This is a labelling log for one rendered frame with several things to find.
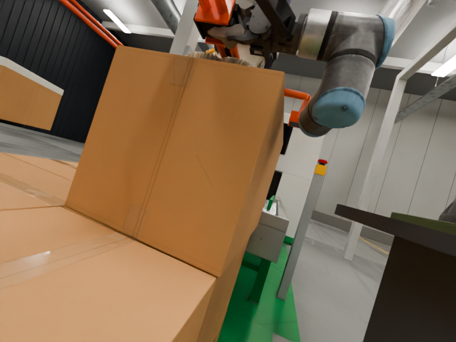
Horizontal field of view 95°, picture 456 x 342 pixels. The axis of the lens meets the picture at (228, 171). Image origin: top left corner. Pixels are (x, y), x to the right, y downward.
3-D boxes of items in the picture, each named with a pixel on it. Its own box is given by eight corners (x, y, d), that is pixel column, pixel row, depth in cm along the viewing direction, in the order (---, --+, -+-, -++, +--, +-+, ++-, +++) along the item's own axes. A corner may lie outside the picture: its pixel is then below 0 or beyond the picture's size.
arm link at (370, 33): (393, 53, 37) (408, 3, 38) (321, 43, 40) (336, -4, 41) (369, 82, 46) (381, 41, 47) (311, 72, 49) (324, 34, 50)
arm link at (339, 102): (341, 136, 48) (356, 87, 49) (371, 119, 37) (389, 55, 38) (301, 125, 50) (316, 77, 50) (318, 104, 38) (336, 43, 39)
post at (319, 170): (275, 292, 155) (315, 164, 157) (285, 296, 153) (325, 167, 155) (275, 297, 149) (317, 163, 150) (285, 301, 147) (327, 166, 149)
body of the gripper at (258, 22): (247, 55, 54) (294, 63, 51) (242, 30, 45) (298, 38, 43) (256, 27, 54) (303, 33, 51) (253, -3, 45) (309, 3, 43)
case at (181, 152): (182, 198, 106) (205, 123, 107) (257, 226, 96) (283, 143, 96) (63, 205, 49) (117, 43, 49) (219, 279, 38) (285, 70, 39)
